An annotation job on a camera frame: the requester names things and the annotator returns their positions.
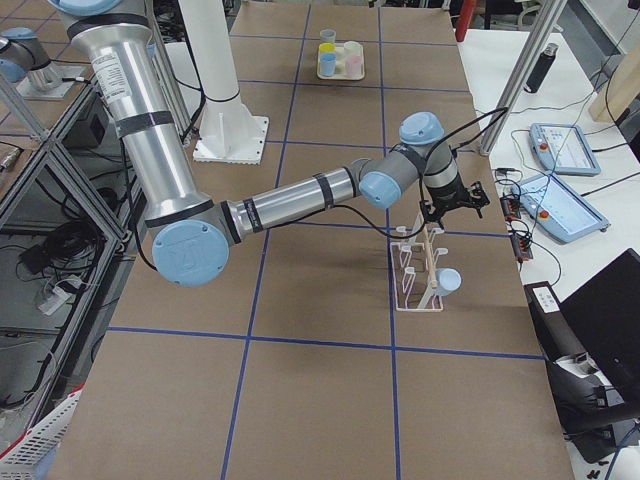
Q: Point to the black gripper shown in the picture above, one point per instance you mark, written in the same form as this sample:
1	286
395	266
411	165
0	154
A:
444	199

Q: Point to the light blue plastic cup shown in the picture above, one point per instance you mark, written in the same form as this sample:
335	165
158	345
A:
448	281

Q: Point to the cream white plastic cup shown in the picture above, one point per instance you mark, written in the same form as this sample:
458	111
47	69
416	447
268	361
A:
351	48

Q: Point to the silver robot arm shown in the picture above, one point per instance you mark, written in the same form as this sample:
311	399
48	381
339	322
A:
192	235
21	53

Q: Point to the pink plastic cup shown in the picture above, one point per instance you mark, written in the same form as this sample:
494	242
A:
353	66

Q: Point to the yellow plastic cup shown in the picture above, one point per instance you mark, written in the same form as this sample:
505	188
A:
325	48

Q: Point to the grey plastic cup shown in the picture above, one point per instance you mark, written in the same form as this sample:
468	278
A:
327	35

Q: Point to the small black relay board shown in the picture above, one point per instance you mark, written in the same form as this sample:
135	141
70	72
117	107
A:
510	208

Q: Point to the near blue teach pendant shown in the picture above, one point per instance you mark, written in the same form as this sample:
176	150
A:
563	213

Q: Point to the blue teach pendant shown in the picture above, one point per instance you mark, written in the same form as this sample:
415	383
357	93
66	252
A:
563	213
564	149

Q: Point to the far blue teach pendant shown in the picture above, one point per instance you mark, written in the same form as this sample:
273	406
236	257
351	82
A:
564	149

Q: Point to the black water bottle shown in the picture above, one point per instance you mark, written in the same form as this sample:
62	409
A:
541	68

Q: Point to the black laptop computer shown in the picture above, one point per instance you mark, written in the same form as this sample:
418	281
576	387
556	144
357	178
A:
604	316

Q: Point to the cream plastic tray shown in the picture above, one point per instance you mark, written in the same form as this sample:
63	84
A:
340	65

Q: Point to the red cylinder object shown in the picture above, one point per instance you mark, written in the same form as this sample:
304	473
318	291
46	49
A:
464	19

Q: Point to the white wire cup rack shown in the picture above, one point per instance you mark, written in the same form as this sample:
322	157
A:
414	276

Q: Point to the aluminium frame post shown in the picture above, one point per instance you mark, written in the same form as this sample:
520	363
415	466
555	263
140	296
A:
535	42

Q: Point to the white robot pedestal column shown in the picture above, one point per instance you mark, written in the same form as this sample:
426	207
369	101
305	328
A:
228	131

